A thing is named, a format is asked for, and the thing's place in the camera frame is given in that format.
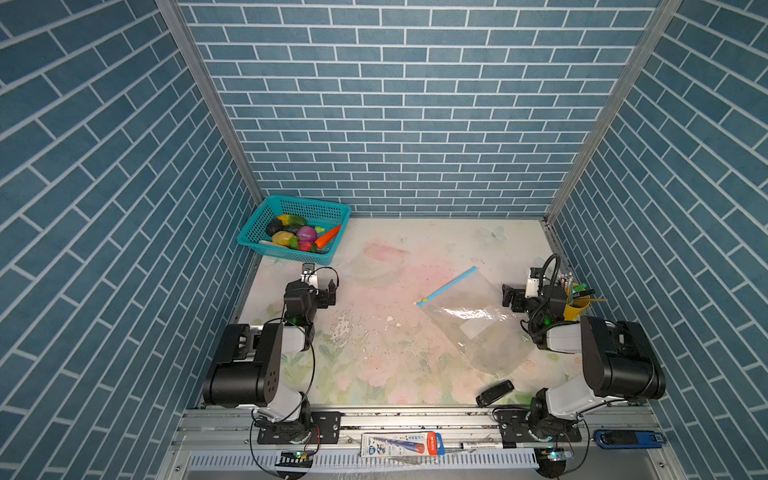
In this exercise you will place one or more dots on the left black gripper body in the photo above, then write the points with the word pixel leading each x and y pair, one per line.
pixel 327 294

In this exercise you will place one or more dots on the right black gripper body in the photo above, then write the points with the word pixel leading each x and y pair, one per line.
pixel 515 297

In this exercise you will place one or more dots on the purple toy onion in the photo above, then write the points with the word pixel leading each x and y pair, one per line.
pixel 306 234

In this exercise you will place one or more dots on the clear zip top bag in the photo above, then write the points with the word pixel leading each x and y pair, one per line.
pixel 469 311

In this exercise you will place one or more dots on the teal plastic basket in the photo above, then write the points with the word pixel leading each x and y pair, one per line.
pixel 321 215

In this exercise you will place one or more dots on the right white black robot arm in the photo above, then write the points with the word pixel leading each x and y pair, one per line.
pixel 618 364

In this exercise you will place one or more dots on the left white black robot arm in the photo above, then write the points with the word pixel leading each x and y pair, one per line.
pixel 246 368

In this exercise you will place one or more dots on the yellow pencil cup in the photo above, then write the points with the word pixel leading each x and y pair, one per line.
pixel 579 296

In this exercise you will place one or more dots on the orange toy carrot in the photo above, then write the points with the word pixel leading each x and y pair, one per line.
pixel 327 237

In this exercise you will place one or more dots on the yellow toy lemon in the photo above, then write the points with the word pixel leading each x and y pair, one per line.
pixel 285 239

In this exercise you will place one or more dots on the dark toy avocado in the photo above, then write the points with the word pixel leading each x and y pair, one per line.
pixel 273 227

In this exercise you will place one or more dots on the green yellow toy corn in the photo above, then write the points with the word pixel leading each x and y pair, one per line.
pixel 292 220

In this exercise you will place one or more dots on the black remote control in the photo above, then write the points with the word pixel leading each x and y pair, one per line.
pixel 494 393

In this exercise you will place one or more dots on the blue black handheld tool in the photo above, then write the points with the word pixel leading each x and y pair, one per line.
pixel 629 439

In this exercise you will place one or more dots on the red white blue package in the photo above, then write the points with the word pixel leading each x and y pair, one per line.
pixel 405 444

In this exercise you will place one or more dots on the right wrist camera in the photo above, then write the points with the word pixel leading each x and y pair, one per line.
pixel 533 283

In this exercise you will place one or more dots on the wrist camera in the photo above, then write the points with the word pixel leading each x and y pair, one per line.
pixel 309 275
pixel 533 283

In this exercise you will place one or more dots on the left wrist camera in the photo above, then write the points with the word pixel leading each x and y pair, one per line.
pixel 309 275

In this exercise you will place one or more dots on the aluminium mounting rail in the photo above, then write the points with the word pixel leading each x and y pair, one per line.
pixel 488 443

